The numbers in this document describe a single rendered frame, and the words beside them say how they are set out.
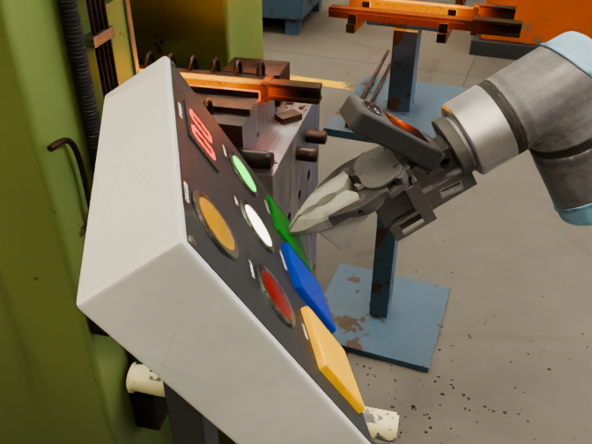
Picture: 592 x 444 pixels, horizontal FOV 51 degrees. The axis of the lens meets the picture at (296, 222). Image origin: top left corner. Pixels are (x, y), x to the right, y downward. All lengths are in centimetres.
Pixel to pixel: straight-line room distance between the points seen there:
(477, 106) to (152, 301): 42
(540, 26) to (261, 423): 418
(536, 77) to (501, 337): 151
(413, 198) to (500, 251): 183
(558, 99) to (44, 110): 57
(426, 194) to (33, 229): 50
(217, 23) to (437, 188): 78
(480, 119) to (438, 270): 169
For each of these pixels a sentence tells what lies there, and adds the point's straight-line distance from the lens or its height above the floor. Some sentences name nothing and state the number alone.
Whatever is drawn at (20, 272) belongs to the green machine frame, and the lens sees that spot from 93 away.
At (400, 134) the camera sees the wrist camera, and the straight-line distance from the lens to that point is 65.
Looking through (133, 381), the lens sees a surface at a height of 63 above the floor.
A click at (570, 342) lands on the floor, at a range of 219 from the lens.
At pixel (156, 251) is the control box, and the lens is 38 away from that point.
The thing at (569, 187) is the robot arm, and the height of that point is 106.
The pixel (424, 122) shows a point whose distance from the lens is 163.
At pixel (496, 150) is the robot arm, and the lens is 69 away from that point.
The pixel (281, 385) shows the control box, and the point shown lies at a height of 106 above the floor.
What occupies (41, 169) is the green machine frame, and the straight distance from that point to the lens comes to 81.
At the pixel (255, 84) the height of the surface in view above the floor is 101.
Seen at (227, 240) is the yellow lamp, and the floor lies 116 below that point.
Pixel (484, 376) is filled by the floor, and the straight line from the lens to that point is 199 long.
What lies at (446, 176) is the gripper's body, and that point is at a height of 107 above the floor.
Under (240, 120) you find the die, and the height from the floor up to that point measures 98.
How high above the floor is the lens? 141
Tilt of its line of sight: 34 degrees down
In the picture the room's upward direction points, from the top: straight up
